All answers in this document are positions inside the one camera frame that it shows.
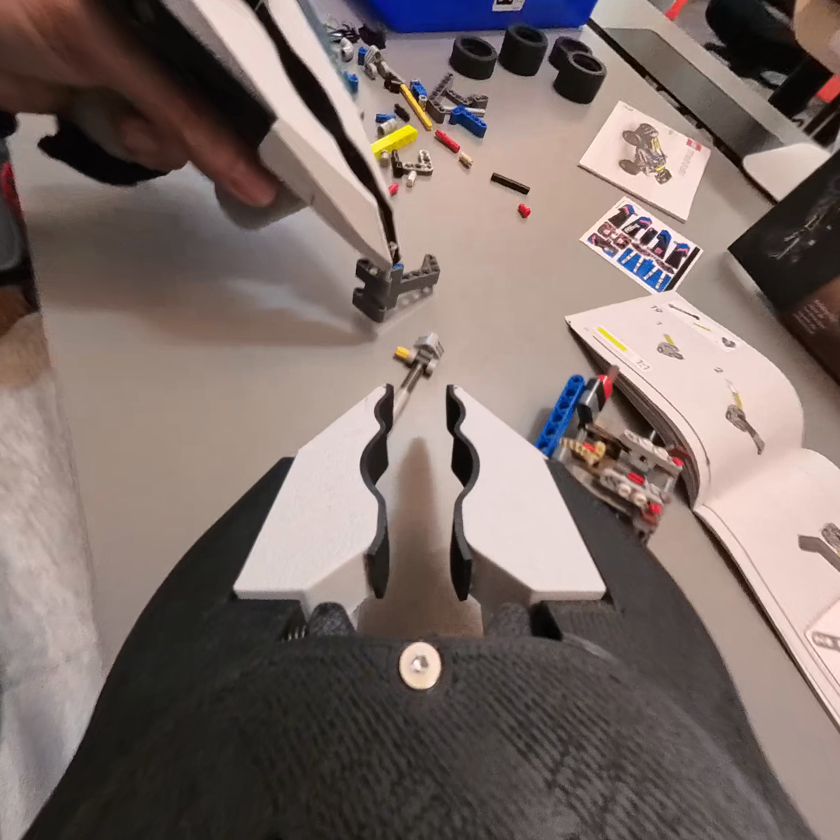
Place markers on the person's left hand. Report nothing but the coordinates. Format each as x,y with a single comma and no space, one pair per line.
98,59

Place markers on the person's grey garment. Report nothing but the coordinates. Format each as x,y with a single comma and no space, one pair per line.
39,590

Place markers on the dark lego box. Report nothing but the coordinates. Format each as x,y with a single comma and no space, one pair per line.
800,249

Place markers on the open instruction booklet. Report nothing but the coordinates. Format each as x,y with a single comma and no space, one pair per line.
722,367

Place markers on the lego chassis assembly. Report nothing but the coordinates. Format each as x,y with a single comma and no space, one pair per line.
623,459

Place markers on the blue plastic bin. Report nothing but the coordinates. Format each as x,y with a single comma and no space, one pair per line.
446,13

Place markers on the black lego tyre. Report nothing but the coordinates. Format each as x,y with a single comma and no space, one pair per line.
523,49
565,49
579,79
472,57

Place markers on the sticker sheet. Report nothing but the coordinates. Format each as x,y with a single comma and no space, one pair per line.
640,246

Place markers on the pile of loose lego pieces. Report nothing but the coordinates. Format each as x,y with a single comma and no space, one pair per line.
394,141

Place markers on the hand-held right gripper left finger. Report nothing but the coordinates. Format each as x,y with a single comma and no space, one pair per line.
315,512

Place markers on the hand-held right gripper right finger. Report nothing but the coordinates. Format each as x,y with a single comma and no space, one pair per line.
525,512

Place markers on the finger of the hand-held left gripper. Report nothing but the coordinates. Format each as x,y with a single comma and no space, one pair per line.
328,184
328,72

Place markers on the lego shock absorber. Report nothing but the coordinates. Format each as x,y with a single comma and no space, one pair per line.
426,351

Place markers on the black lego axle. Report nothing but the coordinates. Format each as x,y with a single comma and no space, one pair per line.
510,184

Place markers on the closed instruction booklet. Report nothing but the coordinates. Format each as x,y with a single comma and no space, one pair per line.
610,164

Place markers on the dark grey lego arm assembly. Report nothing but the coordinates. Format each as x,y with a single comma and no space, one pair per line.
410,282

